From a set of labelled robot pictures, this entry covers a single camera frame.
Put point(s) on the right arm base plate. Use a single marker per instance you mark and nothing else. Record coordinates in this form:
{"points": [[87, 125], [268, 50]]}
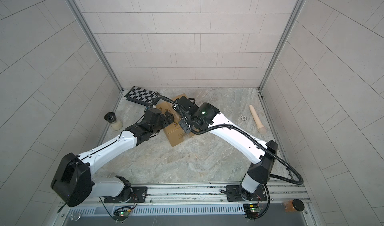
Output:
{"points": [[235, 193]]}

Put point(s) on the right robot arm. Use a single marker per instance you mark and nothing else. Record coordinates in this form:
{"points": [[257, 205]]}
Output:
{"points": [[208, 119]]}

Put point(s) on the right corner aluminium post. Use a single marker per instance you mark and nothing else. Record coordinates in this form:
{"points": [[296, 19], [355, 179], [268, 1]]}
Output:
{"points": [[287, 30]]}

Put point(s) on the aluminium front rail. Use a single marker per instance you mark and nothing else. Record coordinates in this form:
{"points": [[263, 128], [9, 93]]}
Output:
{"points": [[191, 199]]}

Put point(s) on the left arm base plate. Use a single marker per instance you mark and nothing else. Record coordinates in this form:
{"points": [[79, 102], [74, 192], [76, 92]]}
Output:
{"points": [[129, 195]]}

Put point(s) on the brown jar black lid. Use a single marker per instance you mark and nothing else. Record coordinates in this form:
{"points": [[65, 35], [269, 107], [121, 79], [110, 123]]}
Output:
{"points": [[294, 205]]}

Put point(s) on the corner aluminium post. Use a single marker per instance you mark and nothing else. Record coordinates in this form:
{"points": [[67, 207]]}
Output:
{"points": [[92, 40], [287, 30]]}

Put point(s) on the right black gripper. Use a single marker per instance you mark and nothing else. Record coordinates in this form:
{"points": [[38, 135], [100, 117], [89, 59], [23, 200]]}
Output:
{"points": [[182, 124]]}

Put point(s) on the glass jar black lid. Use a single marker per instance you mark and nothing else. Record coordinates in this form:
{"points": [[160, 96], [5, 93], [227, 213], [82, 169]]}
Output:
{"points": [[114, 122]]}

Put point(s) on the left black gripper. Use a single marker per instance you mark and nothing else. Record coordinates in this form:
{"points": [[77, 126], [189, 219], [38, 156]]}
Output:
{"points": [[162, 119]]}

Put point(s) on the metal ring hook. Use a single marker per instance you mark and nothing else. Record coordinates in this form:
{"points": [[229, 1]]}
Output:
{"points": [[74, 216]]}

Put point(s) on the brown cardboard express box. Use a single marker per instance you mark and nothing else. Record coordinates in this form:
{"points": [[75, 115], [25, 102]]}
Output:
{"points": [[174, 132]]}

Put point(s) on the black white chessboard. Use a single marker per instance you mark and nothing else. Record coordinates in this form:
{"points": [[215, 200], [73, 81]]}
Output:
{"points": [[142, 96]]}

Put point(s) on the left corner aluminium post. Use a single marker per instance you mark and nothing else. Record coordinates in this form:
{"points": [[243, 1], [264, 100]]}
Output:
{"points": [[92, 40]]}

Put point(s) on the green circuit board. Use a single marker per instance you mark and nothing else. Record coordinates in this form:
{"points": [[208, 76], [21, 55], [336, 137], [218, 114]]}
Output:
{"points": [[251, 211], [121, 214]]}

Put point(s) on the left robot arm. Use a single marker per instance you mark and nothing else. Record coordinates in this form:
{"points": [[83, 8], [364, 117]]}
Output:
{"points": [[74, 180]]}

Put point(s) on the left green circuit board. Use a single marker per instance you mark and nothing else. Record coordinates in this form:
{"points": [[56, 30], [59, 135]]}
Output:
{"points": [[121, 214]]}

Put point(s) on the right green circuit board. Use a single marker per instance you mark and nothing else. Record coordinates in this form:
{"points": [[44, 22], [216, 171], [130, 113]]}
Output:
{"points": [[251, 211]]}

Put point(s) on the wooden rolling pin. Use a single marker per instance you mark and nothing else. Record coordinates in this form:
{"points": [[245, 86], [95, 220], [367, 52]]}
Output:
{"points": [[260, 127]]}

